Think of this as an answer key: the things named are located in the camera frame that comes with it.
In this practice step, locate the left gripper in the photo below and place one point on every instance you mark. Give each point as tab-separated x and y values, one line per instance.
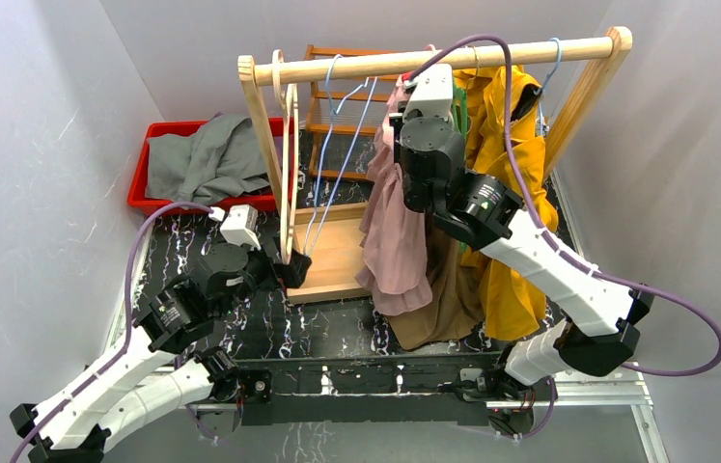
280	263

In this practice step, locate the beige wooden hanger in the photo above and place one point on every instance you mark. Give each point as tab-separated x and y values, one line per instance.
287	98

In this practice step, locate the pink skirt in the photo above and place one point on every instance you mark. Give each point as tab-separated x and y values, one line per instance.
394	248

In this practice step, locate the grey pleated skirt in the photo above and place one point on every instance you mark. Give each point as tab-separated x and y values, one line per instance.
220	160

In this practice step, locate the brown skirt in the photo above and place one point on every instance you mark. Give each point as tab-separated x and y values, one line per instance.
455	308

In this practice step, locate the green hanger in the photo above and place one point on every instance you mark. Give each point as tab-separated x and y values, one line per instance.
460	110

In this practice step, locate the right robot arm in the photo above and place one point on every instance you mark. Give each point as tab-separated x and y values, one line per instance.
598	333

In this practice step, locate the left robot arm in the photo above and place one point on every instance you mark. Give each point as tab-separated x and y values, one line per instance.
136	358

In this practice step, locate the yellow skirt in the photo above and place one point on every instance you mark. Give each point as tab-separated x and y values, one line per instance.
512	306

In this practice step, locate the wooden clothes rack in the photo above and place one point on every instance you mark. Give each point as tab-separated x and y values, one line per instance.
336	262

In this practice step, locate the red plastic bin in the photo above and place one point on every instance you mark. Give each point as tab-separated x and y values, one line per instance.
137	196

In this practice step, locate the orange wooden shelf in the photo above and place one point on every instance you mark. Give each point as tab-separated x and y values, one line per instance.
342	119

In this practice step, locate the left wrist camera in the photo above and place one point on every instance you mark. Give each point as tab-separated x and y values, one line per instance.
237	225

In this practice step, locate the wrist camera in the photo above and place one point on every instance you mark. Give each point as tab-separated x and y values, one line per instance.
431	94
237	225

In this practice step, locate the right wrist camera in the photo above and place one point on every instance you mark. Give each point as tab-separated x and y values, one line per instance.
431	94

